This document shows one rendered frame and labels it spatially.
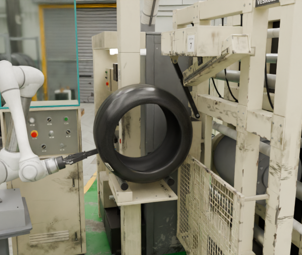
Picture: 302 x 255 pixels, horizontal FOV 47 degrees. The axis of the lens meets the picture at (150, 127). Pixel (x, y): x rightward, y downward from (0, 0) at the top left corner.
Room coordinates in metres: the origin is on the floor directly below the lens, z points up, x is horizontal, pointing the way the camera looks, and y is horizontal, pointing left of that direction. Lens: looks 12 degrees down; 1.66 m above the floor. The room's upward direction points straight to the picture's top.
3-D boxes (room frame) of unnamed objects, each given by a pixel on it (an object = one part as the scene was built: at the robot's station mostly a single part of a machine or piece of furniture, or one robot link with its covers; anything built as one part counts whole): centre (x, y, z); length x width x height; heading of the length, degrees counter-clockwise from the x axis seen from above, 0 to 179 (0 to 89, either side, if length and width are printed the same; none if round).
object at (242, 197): (1.96, -0.32, 0.65); 0.90 x 0.02 x 0.70; 15
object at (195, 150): (2.41, -0.25, 1.05); 0.20 x 0.15 x 0.30; 15
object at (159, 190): (2.10, 0.06, 0.80); 0.37 x 0.36 x 0.02; 105
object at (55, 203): (2.64, 0.83, 0.63); 0.56 x 0.41 x 1.27; 105
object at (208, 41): (2.06, -0.26, 1.71); 0.61 x 0.25 x 0.15; 15
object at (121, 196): (2.07, 0.20, 0.84); 0.36 x 0.09 x 0.06; 15
